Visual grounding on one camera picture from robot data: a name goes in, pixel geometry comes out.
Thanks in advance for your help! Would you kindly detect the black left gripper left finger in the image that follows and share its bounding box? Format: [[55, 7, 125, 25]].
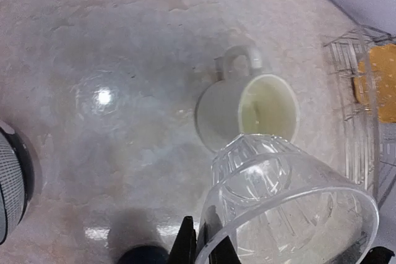
[[170, 216, 197, 264]]

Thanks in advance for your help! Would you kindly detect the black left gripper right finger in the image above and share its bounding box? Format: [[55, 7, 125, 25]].
[[361, 246, 395, 264]]

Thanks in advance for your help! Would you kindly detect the clear glass tumbler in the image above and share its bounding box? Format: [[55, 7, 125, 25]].
[[196, 134, 379, 263]]

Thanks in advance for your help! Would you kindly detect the white ribbed ceramic mug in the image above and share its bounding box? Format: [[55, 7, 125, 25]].
[[195, 45, 300, 152]]

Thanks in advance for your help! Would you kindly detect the yellow polka dot plate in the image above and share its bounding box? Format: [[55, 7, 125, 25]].
[[353, 43, 395, 123]]

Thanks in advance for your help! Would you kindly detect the dark bowl pale blue inside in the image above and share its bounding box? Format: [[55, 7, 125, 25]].
[[1, 121, 35, 243]]

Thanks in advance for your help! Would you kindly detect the metal wire dish rack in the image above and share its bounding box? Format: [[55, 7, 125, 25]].
[[323, 24, 395, 205]]

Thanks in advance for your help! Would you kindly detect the dark blue ceramic mug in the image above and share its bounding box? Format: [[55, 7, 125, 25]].
[[117, 245, 169, 264]]

